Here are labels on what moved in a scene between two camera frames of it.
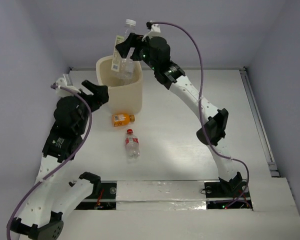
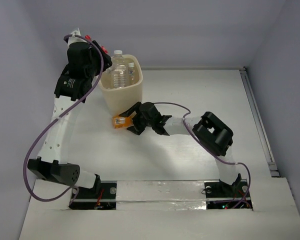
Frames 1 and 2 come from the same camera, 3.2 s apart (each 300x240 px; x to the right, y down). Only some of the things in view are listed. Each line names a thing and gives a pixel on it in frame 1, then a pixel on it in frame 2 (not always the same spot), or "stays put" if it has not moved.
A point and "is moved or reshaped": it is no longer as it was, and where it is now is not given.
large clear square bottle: (123, 68) is moved or reshaped
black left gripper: (98, 94) → (103, 59)
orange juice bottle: (122, 119) stays put
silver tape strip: (160, 195) stays put
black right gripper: (134, 40) → (137, 129)
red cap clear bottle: (132, 142) → (107, 73)
